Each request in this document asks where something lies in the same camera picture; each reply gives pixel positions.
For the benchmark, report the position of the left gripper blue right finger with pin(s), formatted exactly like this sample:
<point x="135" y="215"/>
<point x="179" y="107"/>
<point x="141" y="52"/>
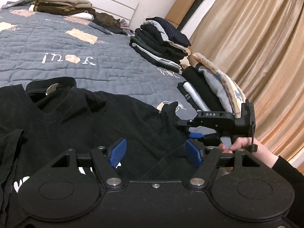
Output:
<point x="205" y="160"/>

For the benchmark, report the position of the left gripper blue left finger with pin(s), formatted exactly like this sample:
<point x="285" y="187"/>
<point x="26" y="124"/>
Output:
<point x="105" y="161"/>

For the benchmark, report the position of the black printed t-shirt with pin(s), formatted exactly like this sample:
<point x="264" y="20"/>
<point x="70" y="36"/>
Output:
<point x="37" y="127"/>

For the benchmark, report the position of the black sleeved right forearm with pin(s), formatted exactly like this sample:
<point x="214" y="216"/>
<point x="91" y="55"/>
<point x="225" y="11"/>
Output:
<point x="296" y="179"/>

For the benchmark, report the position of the stack of folded dark clothes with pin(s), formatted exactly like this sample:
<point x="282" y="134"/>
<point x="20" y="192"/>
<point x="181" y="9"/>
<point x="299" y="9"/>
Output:
<point x="161" y="44"/>

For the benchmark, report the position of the folded khaki clothes pile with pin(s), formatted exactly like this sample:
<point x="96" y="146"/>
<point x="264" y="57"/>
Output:
<point x="63" y="7"/>

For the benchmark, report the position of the folded fleece blankets stack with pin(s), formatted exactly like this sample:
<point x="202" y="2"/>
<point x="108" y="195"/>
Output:
<point x="207" y="88"/>

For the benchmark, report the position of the beige curtain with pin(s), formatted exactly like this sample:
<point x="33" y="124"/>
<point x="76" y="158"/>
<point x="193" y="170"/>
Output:
<point x="259" y="44"/>

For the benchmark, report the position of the brown cardboard roll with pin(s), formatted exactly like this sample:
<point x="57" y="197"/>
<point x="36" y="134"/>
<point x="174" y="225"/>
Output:
<point x="178" y="11"/>

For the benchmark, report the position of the grey quilted bedspread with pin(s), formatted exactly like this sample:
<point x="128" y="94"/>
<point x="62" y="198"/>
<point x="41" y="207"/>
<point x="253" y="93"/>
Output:
<point x="45" y="46"/>

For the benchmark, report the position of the dark camouflage garment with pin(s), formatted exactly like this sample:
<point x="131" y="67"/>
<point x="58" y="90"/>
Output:
<point x="108" y="20"/>

